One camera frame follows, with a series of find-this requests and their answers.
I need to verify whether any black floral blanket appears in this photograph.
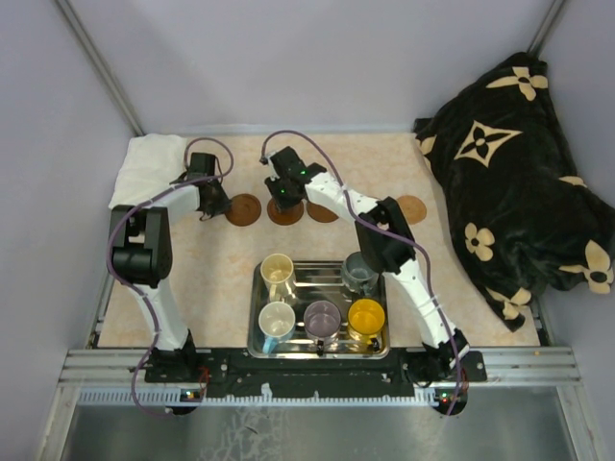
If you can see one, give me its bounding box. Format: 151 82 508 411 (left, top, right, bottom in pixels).
412 52 614 331

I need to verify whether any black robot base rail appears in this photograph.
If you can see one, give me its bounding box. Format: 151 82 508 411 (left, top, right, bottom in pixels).
145 348 487 401

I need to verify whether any yellow mug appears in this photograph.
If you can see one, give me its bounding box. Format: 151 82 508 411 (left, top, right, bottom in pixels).
347 299 386 352

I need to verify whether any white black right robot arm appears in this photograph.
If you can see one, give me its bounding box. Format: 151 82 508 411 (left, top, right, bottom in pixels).
259 147 469 380

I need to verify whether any purple mug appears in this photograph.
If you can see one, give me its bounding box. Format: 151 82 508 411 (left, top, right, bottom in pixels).
303 301 342 356

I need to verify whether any stainless steel tray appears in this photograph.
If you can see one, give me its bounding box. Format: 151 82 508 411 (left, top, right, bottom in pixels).
247 260 390 360

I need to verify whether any cream cartoon mug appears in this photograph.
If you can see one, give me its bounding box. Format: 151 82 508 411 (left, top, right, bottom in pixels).
259 254 297 306

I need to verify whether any light woven round coaster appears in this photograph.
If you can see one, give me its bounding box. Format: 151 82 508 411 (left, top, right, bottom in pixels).
397 195 428 225

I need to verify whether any white mug blue handle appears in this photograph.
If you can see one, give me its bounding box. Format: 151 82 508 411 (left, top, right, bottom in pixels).
258 302 296 354

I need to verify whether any white folded cloth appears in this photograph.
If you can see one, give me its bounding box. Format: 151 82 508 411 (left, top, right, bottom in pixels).
109 133 187 209

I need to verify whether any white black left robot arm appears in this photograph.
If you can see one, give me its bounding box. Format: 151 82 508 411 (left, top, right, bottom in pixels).
107 153 231 381

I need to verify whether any reddish brown wooden coaster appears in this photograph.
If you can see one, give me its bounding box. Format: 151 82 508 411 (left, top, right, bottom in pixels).
307 202 338 224

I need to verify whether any grey mug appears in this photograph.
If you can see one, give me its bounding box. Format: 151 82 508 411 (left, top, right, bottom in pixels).
341 252 380 297

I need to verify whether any dark brown wooden coaster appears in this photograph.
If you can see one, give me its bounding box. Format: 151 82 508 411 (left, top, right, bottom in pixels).
225 193 261 227

